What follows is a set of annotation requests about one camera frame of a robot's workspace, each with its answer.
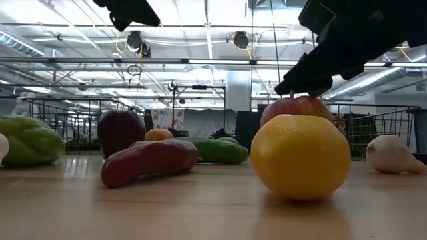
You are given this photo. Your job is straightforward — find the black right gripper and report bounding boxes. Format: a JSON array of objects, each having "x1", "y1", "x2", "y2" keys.
[{"x1": 275, "y1": 0, "x2": 427, "y2": 97}]

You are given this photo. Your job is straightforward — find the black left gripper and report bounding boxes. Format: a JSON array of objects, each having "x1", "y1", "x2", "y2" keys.
[{"x1": 92, "y1": 0, "x2": 161, "y2": 33}]

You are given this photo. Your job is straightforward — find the yellow lemon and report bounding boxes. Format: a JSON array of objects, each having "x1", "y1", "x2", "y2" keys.
[{"x1": 250, "y1": 113, "x2": 352, "y2": 201}]

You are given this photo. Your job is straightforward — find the dark red apple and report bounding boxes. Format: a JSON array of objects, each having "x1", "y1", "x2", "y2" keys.
[{"x1": 97, "y1": 109, "x2": 147, "y2": 160}]

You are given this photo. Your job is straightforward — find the orange bell pepper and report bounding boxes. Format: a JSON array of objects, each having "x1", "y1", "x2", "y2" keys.
[{"x1": 145, "y1": 128, "x2": 175, "y2": 142}]

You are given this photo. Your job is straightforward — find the green oval fruit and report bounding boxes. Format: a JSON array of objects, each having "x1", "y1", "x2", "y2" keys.
[{"x1": 216, "y1": 136, "x2": 240, "y2": 146}]

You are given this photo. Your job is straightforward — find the green cucumber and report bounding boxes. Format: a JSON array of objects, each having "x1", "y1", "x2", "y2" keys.
[{"x1": 173, "y1": 135, "x2": 250, "y2": 165}]

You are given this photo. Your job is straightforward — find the long red pepper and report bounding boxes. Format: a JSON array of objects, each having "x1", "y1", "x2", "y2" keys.
[{"x1": 101, "y1": 139, "x2": 199, "y2": 189}]

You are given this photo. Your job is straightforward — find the green chayote squash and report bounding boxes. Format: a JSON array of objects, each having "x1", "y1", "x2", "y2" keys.
[{"x1": 0, "y1": 115, "x2": 67, "y2": 167}]

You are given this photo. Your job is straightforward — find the small black ceiling reel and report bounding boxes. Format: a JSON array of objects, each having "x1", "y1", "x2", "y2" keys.
[{"x1": 139, "y1": 41, "x2": 153, "y2": 59}]

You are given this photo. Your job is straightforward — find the thin black vertical pole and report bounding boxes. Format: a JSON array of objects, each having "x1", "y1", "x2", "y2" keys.
[{"x1": 250, "y1": 0, "x2": 254, "y2": 113}]

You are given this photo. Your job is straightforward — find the white square pillar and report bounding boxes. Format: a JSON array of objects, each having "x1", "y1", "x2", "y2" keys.
[{"x1": 226, "y1": 69, "x2": 252, "y2": 113}]

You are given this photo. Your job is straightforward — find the black partition panel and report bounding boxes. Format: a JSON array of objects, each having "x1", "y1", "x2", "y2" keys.
[{"x1": 235, "y1": 103, "x2": 268, "y2": 151}]

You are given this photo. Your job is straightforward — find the floral cloth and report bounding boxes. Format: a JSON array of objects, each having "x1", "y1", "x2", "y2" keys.
[{"x1": 150, "y1": 108, "x2": 186, "y2": 131}]

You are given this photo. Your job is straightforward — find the grey cabinet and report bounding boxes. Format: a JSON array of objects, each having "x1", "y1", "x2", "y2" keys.
[{"x1": 413, "y1": 109, "x2": 427, "y2": 154}]

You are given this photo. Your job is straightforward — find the white cloth sheet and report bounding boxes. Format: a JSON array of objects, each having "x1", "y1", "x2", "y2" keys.
[{"x1": 183, "y1": 108, "x2": 238, "y2": 138}]

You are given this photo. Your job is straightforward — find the white mannequin figure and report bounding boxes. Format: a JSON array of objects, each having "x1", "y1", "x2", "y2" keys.
[{"x1": 10, "y1": 91, "x2": 38, "y2": 118}]

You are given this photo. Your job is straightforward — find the black ceiling cable reel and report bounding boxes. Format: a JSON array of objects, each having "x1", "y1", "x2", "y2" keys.
[
  {"x1": 126, "y1": 30, "x2": 143, "y2": 51},
  {"x1": 232, "y1": 31, "x2": 250, "y2": 50}
]

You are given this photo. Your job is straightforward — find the silver air duct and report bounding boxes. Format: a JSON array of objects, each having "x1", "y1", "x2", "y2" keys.
[
  {"x1": 0, "y1": 30, "x2": 46, "y2": 57},
  {"x1": 328, "y1": 55, "x2": 427, "y2": 99}
]

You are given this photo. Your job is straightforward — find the long ceiling light rail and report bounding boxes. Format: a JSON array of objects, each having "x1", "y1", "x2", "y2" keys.
[{"x1": 0, "y1": 57, "x2": 427, "y2": 67}]

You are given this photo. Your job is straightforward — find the hanging coiled cable ring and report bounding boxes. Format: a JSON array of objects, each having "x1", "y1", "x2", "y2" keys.
[{"x1": 126, "y1": 64, "x2": 143, "y2": 77}]

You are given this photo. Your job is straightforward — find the wire basket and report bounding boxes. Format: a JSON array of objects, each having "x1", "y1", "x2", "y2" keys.
[
  {"x1": 22, "y1": 97, "x2": 151, "y2": 156},
  {"x1": 325, "y1": 103, "x2": 422, "y2": 159}
]

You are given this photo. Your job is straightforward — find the thin black hanging cable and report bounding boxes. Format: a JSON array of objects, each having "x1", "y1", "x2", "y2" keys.
[{"x1": 268, "y1": 0, "x2": 283, "y2": 86}]

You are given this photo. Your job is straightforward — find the black metal rack frame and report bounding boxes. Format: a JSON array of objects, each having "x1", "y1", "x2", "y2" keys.
[{"x1": 171, "y1": 85, "x2": 227, "y2": 137}]

